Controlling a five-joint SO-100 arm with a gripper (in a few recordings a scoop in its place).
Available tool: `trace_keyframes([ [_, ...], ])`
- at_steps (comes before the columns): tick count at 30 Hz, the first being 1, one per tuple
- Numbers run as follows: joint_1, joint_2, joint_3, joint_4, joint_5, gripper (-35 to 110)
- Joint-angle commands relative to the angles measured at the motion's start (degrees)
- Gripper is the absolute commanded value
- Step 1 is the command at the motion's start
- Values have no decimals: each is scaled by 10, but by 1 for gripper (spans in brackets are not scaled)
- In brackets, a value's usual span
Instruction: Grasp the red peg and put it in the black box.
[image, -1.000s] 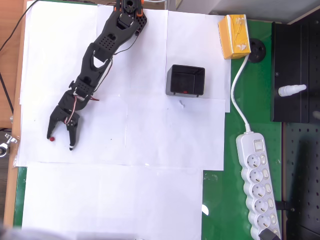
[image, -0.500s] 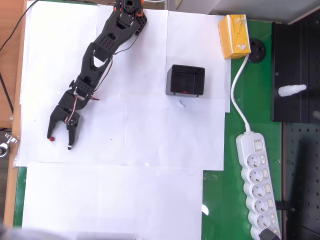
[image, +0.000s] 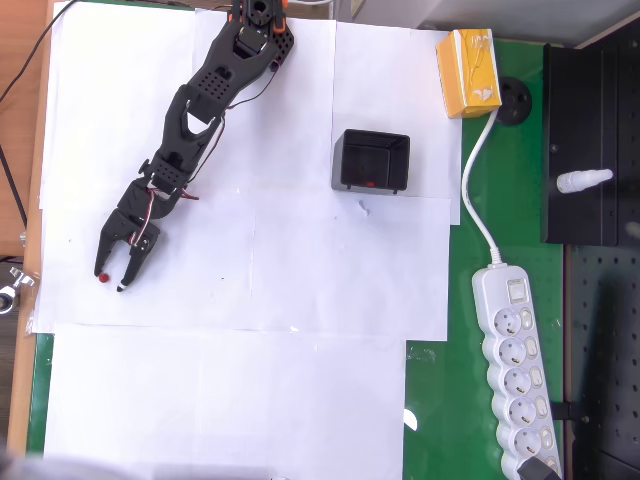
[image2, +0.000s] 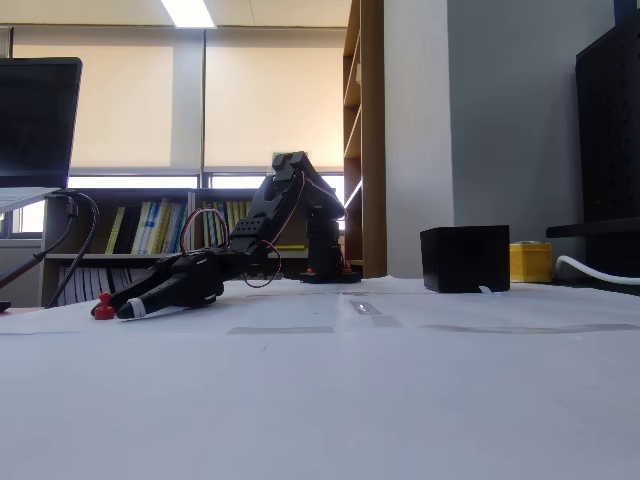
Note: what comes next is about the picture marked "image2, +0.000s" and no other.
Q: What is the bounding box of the ceiling light panel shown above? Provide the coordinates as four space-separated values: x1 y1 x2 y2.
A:
159 0 216 29

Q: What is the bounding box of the white hose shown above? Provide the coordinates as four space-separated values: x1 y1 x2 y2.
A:
554 254 640 286

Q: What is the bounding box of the blue white book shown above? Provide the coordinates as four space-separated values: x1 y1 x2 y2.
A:
145 201 162 255
168 202 189 255

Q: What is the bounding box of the black box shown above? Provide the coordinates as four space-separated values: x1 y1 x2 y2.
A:
419 224 511 295

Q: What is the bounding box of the black shelf board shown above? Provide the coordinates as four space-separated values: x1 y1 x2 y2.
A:
545 217 640 240

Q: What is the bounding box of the tall wooden bookshelf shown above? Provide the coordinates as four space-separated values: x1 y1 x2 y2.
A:
342 0 387 279

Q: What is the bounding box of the grey window frame post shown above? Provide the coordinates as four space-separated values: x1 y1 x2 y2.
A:
198 28 208 190

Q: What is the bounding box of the yellow white book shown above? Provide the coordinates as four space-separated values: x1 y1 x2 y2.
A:
132 201 152 255

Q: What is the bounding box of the yellow plastic container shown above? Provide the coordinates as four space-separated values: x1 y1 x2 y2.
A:
508 239 554 284

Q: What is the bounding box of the slim yellow book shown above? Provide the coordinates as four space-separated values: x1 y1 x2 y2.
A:
105 207 126 255

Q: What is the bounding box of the black pegboard panel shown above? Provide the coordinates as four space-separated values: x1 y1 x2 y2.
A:
574 22 640 277

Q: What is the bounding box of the small red pawn piece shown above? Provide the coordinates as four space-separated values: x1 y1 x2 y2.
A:
94 292 117 321

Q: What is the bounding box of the thick black cable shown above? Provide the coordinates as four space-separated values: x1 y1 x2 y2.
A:
0 197 79 292

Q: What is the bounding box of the black silver laptop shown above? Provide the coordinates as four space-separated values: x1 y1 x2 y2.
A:
0 57 84 217

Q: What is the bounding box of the white paper table cover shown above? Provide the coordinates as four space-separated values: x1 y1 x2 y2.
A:
0 274 640 480

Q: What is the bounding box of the low wooden bookshelf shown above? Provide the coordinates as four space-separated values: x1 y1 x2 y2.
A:
192 188 366 282
42 188 194 307

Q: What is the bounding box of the red servo wire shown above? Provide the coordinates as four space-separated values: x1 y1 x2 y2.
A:
180 208 232 257

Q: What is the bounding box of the thin black looped cable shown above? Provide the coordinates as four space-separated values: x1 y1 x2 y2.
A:
43 191 101 310

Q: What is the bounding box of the beige roller blind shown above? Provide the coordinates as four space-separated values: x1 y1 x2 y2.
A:
204 27 346 175
12 27 204 176

